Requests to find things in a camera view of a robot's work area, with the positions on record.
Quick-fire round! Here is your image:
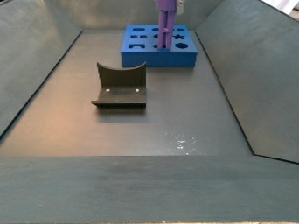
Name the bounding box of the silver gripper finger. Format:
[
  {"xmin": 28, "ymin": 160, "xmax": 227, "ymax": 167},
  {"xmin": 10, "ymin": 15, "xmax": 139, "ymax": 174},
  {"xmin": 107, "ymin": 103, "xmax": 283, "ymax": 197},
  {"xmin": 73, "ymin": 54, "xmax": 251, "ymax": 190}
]
[{"xmin": 177, "ymin": 0, "xmax": 185, "ymax": 15}]

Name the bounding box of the purple three prong object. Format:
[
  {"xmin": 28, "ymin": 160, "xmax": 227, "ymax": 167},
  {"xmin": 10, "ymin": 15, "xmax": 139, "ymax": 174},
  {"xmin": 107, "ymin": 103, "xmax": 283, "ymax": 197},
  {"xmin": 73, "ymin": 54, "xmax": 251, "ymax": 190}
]
[{"xmin": 155, "ymin": 0, "xmax": 177, "ymax": 49}]

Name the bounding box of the black curved fixture stand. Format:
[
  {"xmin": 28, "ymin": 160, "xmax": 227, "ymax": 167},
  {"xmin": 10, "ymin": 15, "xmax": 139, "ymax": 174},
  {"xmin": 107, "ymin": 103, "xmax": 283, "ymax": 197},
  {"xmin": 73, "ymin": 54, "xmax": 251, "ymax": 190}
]
[{"xmin": 91, "ymin": 63, "xmax": 147, "ymax": 107}]

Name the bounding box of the blue foam shape-cutout block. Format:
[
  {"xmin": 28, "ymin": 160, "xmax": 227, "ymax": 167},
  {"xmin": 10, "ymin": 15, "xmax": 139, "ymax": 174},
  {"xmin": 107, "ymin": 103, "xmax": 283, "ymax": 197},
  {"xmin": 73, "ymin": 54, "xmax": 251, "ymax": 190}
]
[{"xmin": 121, "ymin": 25, "xmax": 198, "ymax": 67}]

